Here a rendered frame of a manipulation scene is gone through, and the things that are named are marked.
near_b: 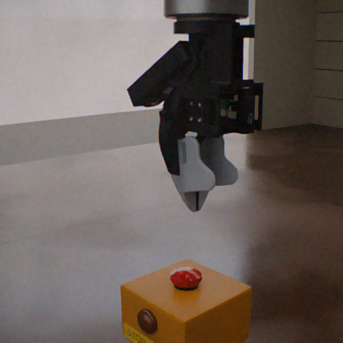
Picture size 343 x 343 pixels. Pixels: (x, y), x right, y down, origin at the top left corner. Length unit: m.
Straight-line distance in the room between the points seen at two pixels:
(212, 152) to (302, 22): 8.17
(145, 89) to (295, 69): 8.04
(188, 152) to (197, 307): 0.18
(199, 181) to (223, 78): 0.12
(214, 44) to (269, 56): 7.55
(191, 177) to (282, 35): 7.79
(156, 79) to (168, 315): 0.26
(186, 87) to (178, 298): 0.24
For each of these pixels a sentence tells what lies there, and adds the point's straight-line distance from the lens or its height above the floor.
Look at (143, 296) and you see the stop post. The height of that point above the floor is 1.08.
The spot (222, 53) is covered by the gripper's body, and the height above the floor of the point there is 1.36.
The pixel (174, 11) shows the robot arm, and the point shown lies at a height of 1.40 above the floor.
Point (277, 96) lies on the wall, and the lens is 8.26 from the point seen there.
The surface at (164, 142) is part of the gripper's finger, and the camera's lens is 0.51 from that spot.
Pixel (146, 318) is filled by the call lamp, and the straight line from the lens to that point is 0.57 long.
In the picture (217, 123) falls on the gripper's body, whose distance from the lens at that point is 0.47.
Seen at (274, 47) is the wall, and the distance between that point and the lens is 8.13.
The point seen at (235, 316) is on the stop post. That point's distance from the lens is 0.60.
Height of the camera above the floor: 1.37
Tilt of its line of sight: 15 degrees down
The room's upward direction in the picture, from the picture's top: straight up
